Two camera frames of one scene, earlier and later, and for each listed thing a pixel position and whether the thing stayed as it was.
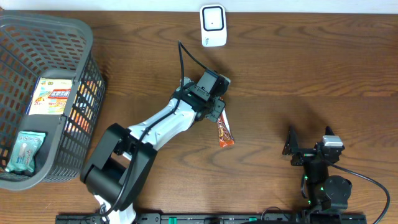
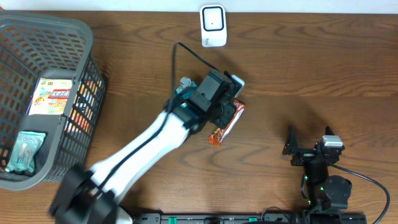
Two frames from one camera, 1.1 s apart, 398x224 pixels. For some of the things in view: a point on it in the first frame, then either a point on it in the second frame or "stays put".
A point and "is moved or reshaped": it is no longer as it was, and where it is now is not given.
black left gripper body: [218, 106] -> [223, 109]
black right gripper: [291, 146] stays put
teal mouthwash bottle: [187, 80] stays put
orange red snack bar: [225, 134] is moved or reshaped
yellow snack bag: [50, 96] stays put
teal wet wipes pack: [27, 145] stays put
